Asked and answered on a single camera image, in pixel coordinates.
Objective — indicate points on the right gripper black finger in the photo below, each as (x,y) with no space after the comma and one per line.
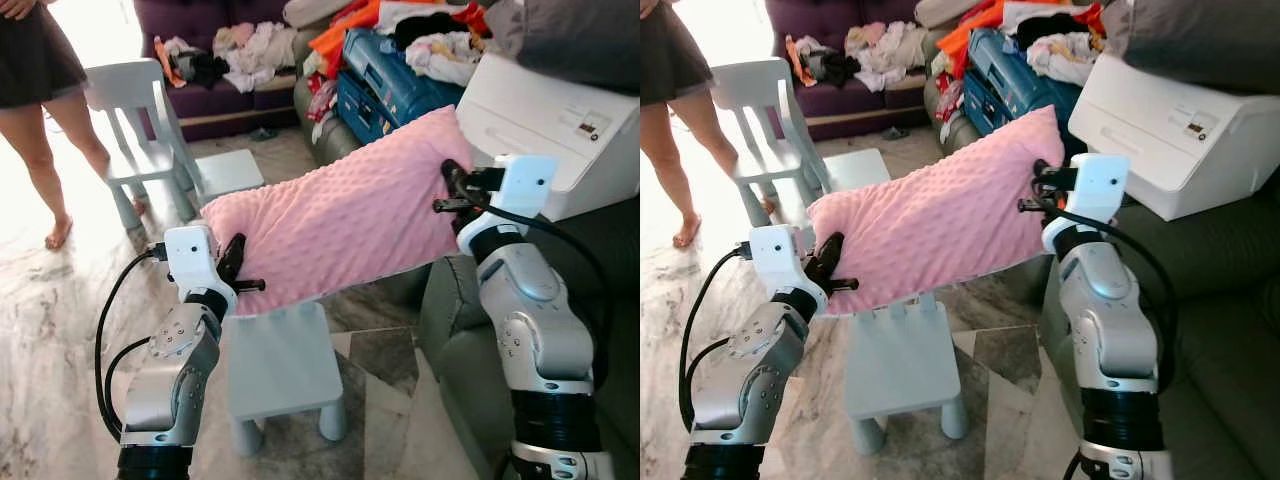
(1035,205)
(453,178)
(1043,172)
(450,205)

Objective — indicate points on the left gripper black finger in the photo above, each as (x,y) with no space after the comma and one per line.
(845,285)
(830,255)
(252,286)
(235,252)

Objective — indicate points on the pink dotted pillow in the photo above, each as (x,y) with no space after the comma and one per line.
(340,220)
(940,220)

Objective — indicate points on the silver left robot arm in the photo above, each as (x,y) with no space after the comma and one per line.
(170,390)
(745,390)

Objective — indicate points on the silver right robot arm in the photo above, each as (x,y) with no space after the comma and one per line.
(540,330)
(1105,330)

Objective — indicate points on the green leather sofa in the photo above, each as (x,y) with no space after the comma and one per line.
(450,340)
(1230,330)

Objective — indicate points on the purple sofa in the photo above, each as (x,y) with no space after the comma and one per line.
(850,108)
(215,105)

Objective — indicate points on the beige bolster pillow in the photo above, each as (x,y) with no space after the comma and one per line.
(315,10)
(945,10)

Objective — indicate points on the light blue child chair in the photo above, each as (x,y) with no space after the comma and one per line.
(145,160)
(285,365)
(905,365)
(770,165)
(860,168)
(232,172)

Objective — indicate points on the blue hard suitcase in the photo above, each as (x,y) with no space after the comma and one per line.
(1010,85)
(385,85)

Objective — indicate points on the white crumpled clothes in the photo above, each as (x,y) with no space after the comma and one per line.
(1065,58)
(450,58)

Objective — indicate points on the red white patterned cloth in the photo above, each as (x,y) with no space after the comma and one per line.
(322,100)
(950,100)

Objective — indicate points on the dark slipper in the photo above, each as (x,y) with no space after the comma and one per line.
(265,133)
(895,132)

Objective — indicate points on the black cloth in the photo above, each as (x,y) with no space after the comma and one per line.
(425,28)
(1050,28)

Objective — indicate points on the orange cloth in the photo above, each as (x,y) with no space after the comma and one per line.
(955,42)
(330,42)

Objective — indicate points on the grey cushion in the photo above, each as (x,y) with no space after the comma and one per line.
(1200,40)
(570,40)

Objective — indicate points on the black crumpled garment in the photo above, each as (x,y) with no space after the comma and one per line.
(205,68)
(832,68)

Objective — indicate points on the pale clothes pile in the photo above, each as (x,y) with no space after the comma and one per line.
(890,55)
(260,55)

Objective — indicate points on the person in dark skirt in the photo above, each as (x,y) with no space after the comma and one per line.
(665,60)
(35,60)

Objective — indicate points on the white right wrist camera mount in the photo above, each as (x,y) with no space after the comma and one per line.
(1100,185)
(525,185)

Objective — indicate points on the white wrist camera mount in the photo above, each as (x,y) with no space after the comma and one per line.
(1100,185)
(780,255)
(525,185)
(190,255)

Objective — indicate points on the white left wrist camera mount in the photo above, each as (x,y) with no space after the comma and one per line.
(190,255)
(780,255)

